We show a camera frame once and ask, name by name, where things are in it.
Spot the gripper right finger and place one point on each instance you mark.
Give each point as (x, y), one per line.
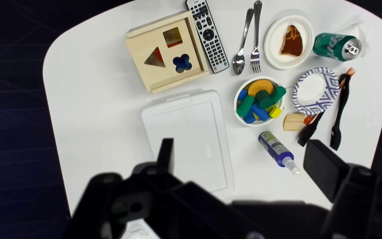
(360, 196)

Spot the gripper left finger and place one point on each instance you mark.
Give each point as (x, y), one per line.
(164, 205)

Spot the plain wooden block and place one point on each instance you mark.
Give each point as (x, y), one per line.
(293, 122)

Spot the blue patterned paper plate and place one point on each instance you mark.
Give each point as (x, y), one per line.
(312, 89)

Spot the yellow block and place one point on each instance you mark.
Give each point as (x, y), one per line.
(275, 112)

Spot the blue block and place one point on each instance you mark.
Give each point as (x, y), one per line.
(242, 94)
(249, 118)
(260, 112)

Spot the green cylinder block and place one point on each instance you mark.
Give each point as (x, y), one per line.
(245, 106)
(264, 98)
(279, 93)

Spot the orange round block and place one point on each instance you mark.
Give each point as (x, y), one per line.
(260, 85)

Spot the white paper plate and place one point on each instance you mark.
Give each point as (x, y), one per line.
(275, 43)

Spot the white plastic container lid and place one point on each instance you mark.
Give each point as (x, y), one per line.
(194, 132)

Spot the short black plastic utensil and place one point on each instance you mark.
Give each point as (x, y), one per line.
(308, 132)

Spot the long black plastic utensil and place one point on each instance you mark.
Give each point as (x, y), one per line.
(342, 103)

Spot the blue spray bottle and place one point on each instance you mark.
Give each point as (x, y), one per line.
(275, 149)

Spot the white bowl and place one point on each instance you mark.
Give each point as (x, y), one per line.
(239, 114)

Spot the green soda can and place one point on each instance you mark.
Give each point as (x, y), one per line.
(330, 45)

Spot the wooden shape sorter box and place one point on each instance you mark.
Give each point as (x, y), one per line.
(144, 49)

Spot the metal spoon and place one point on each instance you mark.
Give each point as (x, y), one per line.
(239, 61)

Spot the clear plastic wrapper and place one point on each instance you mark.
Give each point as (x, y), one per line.
(360, 30)

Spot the brown toy steak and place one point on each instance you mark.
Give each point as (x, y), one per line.
(292, 41)

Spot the grey remote control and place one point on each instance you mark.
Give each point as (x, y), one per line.
(207, 35)

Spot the metal fork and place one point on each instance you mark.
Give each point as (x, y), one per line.
(256, 53)

